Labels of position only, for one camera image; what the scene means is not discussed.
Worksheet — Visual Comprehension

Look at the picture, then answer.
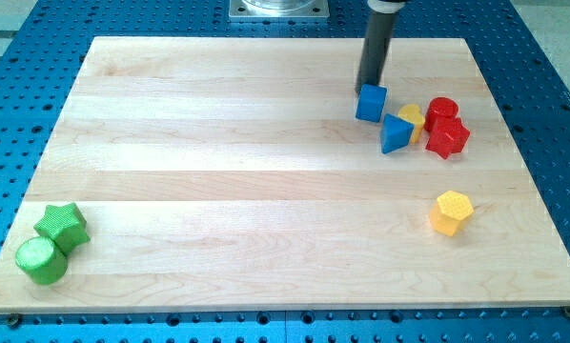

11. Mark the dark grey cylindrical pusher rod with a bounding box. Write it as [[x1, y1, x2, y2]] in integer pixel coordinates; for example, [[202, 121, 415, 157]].
[[355, 0, 406, 94]]

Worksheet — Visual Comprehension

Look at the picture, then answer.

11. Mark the yellow hexagon block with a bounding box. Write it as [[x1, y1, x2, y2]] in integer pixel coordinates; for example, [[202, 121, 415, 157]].
[[429, 191, 474, 236]]

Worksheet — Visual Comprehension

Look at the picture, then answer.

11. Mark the blue cube block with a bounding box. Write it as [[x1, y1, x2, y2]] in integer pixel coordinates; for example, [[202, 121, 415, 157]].
[[356, 84, 388, 123]]

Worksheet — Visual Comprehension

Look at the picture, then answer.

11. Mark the yellow heart block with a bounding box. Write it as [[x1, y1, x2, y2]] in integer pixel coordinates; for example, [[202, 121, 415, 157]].
[[397, 104, 425, 144]]

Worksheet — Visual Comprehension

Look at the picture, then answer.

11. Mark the red cylinder block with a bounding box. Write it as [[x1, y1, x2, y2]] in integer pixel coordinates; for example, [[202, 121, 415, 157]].
[[424, 97, 458, 131]]

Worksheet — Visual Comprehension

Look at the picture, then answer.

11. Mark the blue triangular prism block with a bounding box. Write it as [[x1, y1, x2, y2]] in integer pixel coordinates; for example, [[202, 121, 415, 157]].
[[380, 114, 414, 154]]

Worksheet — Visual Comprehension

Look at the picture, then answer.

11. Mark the red star block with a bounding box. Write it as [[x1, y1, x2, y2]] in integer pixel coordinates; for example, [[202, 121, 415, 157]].
[[425, 117, 471, 159]]

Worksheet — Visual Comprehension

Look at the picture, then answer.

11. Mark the light wooden board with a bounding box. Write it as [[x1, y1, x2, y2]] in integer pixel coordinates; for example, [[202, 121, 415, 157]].
[[0, 36, 570, 313]]

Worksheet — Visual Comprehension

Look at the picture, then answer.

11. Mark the green star block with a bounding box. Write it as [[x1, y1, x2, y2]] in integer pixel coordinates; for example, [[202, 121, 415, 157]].
[[33, 203, 91, 255]]

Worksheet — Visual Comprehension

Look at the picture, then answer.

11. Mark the green cylinder block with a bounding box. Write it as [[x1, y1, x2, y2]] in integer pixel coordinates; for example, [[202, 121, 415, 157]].
[[15, 236, 68, 285]]

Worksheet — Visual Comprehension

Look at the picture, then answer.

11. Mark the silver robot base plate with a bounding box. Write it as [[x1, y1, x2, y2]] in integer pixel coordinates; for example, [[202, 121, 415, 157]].
[[229, 0, 330, 19]]

